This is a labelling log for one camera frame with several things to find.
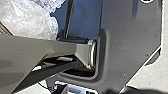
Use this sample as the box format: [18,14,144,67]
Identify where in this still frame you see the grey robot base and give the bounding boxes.
[39,0,168,94]

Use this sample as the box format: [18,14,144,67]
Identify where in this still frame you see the small white robot box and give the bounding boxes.
[54,80,99,94]

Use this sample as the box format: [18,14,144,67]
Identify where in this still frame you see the thin dark robot cable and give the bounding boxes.
[38,81,58,91]

